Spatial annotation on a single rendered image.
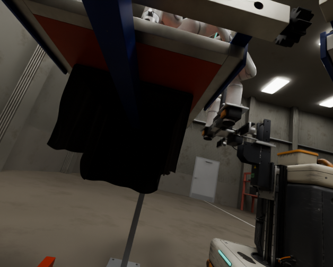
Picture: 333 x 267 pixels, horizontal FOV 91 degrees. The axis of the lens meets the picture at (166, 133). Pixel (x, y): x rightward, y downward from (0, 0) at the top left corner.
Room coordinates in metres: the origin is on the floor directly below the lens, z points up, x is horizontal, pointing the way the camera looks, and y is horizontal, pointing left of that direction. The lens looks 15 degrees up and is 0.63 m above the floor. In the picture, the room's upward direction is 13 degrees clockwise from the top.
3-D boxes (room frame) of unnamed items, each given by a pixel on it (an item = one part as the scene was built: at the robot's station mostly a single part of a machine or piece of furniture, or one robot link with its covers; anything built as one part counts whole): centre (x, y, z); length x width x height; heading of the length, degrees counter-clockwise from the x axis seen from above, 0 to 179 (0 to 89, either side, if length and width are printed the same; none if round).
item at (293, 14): (0.28, -0.21, 1.02); 0.07 x 0.06 x 0.07; 2
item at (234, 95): (0.95, -0.39, 1.21); 0.16 x 0.13 x 0.15; 90
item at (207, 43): (0.71, 0.17, 0.97); 0.79 x 0.58 x 0.04; 2
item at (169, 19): (0.52, 0.12, 1.25); 0.15 x 0.10 x 0.11; 130
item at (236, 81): (0.94, -0.38, 1.37); 0.13 x 0.10 x 0.16; 40
